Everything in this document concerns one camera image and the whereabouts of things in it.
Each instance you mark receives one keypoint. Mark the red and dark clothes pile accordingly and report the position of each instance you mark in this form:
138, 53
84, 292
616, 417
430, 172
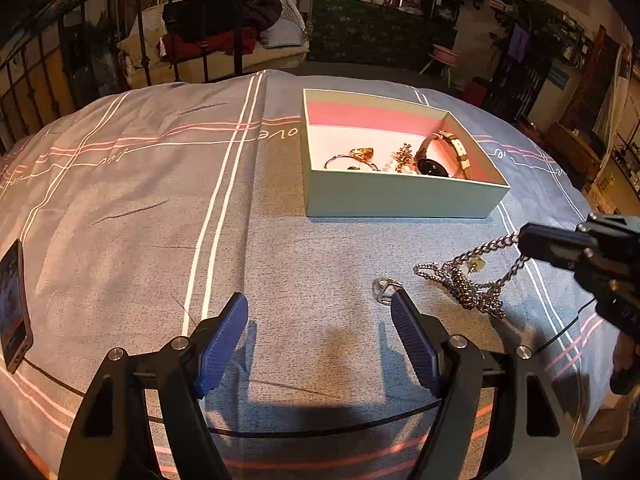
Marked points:
201, 27

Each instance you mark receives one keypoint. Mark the mint box with pink lining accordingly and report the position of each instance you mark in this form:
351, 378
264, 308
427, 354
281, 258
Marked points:
375, 157

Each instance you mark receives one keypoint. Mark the grey plaid bed sheet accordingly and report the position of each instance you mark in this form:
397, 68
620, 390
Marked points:
143, 213

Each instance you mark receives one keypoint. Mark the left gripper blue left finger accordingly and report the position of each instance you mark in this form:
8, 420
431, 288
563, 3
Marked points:
111, 436

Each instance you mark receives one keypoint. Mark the wooden side table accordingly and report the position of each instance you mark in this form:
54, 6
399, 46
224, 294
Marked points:
574, 154

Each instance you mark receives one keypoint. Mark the thin rose gold bangle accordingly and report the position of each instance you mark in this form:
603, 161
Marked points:
346, 162

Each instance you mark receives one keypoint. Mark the gold flower brooch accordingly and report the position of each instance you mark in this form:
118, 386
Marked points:
404, 158

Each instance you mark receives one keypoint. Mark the white wicker swing seat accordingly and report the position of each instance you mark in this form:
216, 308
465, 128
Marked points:
142, 54

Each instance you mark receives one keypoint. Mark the red bucket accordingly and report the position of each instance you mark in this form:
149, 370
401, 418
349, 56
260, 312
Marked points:
475, 91

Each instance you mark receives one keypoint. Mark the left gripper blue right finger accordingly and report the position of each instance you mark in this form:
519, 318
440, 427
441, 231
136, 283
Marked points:
527, 435

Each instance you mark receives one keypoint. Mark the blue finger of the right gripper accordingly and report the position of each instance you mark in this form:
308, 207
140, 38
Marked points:
563, 249

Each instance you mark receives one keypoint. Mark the green floral covered cabinet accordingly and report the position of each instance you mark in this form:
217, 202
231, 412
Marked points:
364, 33

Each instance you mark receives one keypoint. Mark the black clothes rack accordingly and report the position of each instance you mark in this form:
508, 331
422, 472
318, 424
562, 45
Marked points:
524, 64

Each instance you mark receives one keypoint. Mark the black smartphone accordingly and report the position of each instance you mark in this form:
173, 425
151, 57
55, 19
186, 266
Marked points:
16, 332

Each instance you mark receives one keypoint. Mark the pink basin on stool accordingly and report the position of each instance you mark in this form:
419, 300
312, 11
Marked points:
447, 58

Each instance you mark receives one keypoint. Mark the small gold heart pendant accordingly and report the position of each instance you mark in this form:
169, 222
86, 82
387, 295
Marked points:
475, 264

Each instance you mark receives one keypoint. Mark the black iron bed frame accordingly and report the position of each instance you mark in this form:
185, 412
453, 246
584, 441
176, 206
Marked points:
52, 71

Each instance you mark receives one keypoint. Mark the light blue pillow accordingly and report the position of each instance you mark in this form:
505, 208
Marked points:
282, 34

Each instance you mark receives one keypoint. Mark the person's right hand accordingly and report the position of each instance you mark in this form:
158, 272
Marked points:
625, 374

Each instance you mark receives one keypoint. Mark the beige strap wristwatch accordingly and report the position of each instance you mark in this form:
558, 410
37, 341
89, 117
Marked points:
443, 154

